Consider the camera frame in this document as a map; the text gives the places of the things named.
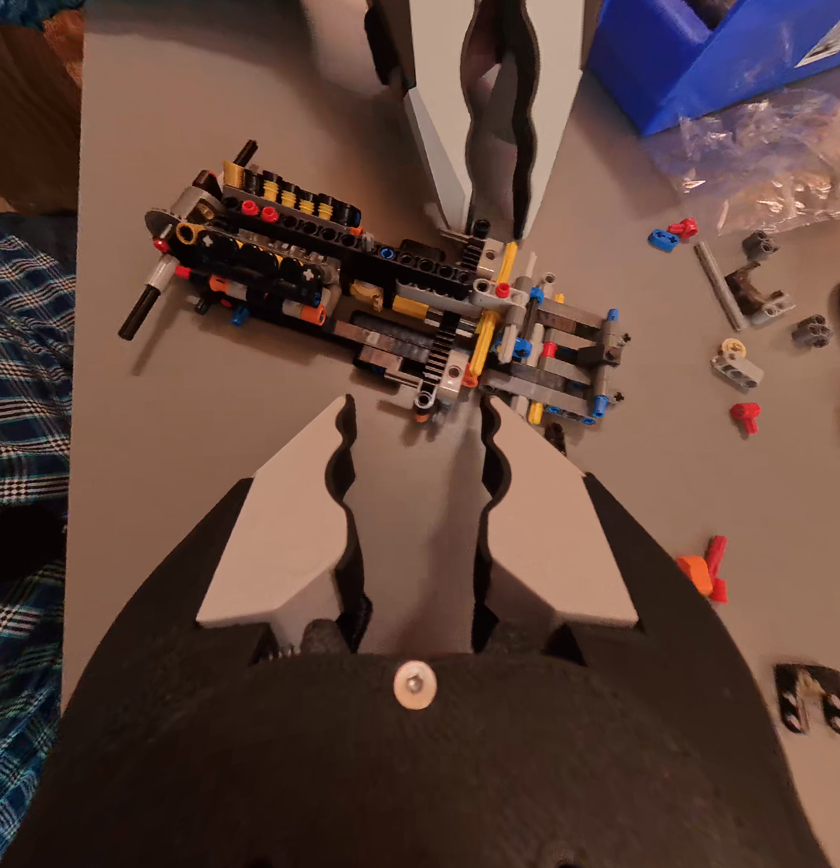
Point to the grey long lego axle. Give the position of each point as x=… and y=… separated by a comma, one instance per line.
x=718, y=285

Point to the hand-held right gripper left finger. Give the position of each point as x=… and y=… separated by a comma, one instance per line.
x=277, y=542

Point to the tan lego pulley wheel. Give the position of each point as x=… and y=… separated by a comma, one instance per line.
x=732, y=349

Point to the red lego connector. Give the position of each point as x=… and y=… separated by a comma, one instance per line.
x=684, y=228
x=745, y=413

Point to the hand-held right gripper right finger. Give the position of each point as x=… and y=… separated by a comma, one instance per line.
x=562, y=542

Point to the light grey lego connector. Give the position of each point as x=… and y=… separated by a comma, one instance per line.
x=735, y=371

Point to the blue thin lego liftarm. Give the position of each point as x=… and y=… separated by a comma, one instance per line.
x=663, y=239

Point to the dark grey double lego connector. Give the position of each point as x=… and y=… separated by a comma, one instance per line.
x=812, y=332

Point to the orange lego block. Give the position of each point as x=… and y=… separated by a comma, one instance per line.
x=695, y=574

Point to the black u-shaped lego bracket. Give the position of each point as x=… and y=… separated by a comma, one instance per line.
x=749, y=291

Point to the blue plastic bin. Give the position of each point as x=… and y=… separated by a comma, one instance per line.
x=664, y=61

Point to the clear empty plastic bag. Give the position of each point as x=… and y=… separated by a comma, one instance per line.
x=766, y=163

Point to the light grey short lego beam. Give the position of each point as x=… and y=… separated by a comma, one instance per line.
x=774, y=310

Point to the lego car chassis model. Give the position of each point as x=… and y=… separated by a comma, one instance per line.
x=393, y=285

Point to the dark grey small lego connector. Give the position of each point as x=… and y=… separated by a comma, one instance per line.
x=759, y=245

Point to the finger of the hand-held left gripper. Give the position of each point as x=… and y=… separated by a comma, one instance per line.
x=559, y=54
x=437, y=68

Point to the black lego frame piece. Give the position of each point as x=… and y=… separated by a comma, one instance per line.
x=793, y=705

